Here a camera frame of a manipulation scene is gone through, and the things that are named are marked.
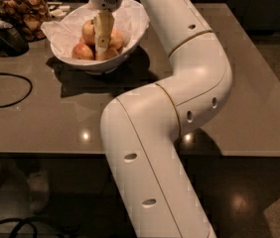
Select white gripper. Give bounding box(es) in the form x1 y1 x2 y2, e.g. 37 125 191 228
88 0 123 55

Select red-yellow apple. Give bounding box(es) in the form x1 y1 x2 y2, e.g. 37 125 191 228
81 20 95 46

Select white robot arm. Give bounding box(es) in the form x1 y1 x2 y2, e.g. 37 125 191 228
90 0 232 238

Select right back apple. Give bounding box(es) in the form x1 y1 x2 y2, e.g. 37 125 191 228
109 29 124 50

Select front middle apple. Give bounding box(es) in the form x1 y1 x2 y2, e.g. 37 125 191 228
95 47 119 61

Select front left apple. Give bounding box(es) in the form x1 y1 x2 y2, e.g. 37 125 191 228
71 43 94 60

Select small white items behind bowl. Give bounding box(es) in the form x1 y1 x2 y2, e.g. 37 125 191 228
49 5 70 18

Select white bowl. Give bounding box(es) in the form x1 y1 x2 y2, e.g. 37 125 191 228
49 0 150 75

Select white paper liner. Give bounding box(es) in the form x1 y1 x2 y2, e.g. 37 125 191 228
41 0 149 58

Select glass jar of snacks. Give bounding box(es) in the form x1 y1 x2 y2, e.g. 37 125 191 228
0 0 50 42

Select black round appliance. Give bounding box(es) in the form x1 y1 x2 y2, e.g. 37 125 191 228
0 27 29 57

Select white shoe on floor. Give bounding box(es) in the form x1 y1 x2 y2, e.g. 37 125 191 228
27 170 50 214

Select black cable on table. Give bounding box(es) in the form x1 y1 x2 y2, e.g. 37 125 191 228
0 71 34 109

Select black cables on floor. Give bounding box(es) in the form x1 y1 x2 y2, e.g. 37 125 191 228
0 207 81 238

